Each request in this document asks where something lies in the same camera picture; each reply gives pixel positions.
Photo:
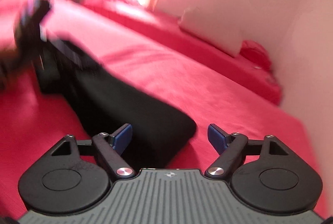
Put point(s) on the white folded pillow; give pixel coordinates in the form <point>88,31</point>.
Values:
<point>216,31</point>

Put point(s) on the red bed sheet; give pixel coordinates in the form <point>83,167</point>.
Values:
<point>187,44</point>

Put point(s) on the black pants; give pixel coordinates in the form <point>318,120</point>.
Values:
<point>135,114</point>

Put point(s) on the red folded cloth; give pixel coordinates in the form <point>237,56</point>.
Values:
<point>255,53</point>

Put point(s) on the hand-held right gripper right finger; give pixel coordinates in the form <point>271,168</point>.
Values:
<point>217,138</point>

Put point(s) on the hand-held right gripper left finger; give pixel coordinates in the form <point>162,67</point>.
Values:
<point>122,138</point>

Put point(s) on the red towel blanket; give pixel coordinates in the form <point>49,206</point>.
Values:
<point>182,78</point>

